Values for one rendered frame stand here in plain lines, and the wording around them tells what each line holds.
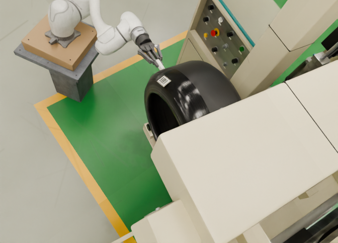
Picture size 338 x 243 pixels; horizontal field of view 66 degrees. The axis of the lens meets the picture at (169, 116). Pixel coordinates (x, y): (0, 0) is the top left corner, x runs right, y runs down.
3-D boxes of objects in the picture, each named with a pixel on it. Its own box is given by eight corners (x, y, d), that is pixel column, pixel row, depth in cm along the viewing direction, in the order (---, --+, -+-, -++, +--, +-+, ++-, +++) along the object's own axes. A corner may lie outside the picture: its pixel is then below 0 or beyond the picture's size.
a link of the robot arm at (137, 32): (145, 24, 141) (150, 31, 139) (145, 37, 149) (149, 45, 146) (130, 28, 138) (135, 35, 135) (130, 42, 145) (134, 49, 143)
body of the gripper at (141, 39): (135, 36, 136) (143, 48, 132) (150, 32, 139) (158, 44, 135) (135, 47, 142) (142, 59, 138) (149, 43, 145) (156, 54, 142)
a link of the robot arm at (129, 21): (149, 33, 148) (130, 47, 149) (137, 16, 154) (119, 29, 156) (141, 21, 138) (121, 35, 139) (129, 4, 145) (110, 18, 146)
